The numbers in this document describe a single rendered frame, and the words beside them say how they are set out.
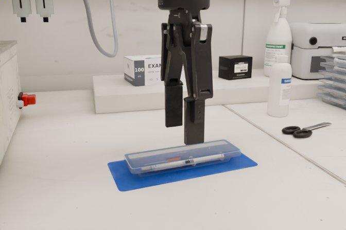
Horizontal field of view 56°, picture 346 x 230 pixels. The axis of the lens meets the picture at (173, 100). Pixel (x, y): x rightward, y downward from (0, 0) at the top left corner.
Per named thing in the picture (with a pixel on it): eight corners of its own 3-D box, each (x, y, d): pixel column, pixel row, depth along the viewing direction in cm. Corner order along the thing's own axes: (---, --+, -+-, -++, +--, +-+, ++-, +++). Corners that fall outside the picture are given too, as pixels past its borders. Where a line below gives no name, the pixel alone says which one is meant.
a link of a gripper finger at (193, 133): (203, 96, 47) (205, 97, 46) (202, 141, 49) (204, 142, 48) (184, 98, 46) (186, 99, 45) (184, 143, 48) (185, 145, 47)
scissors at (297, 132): (300, 139, 63) (301, 136, 63) (277, 131, 67) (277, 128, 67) (339, 127, 70) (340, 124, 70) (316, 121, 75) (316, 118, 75)
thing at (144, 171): (132, 183, 47) (131, 169, 46) (123, 166, 52) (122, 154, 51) (241, 163, 53) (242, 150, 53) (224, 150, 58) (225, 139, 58)
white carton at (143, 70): (123, 79, 101) (123, 55, 99) (190, 74, 109) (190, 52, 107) (134, 86, 90) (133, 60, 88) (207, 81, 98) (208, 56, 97)
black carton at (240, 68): (218, 77, 104) (218, 55, 102) (240, 75, 108) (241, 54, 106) (228, 80, 99) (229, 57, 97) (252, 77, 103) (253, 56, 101)
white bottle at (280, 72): (264, 115, 79) (268, 56, 75) (270, 110, 83) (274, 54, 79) (285, 119, 76) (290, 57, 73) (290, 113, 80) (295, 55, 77)
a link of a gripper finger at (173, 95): (166, 87, 53) (164, 86, 54) (166, 127, 55) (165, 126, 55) (183, 86, 54) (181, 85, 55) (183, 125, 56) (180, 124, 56)
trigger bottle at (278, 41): (269, 72, 112) (275, -2, 106) (292, 75, 107) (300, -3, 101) (258, 76, 106) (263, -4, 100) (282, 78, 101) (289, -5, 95)
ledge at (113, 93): (93, 88, 108) (92, 75, 107) (309, 77, 129) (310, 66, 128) (96, 113, 80) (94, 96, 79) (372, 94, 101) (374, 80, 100)
